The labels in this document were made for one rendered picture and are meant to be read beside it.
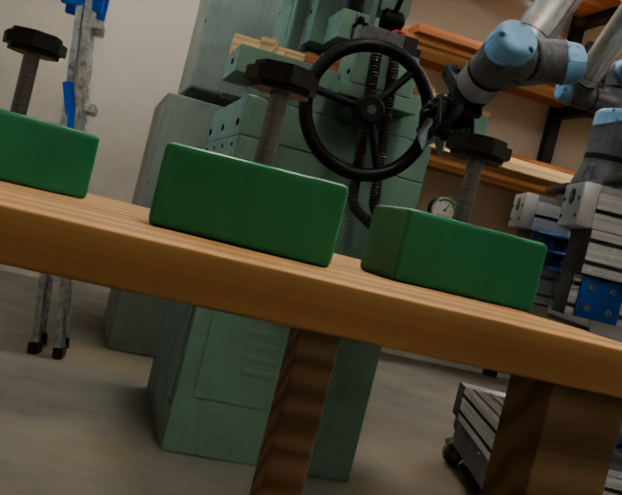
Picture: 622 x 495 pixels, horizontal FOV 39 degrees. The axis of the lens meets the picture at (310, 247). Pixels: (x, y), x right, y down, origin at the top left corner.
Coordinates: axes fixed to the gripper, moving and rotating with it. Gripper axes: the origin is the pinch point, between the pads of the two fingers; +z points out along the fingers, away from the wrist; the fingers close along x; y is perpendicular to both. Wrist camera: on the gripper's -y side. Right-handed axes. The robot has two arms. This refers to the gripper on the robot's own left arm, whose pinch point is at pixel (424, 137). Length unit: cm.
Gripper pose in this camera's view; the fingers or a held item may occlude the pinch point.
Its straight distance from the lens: 177.4
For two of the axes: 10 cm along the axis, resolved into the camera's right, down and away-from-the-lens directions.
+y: -0.9, 8.8, -4.7
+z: -3.3, 4.2, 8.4
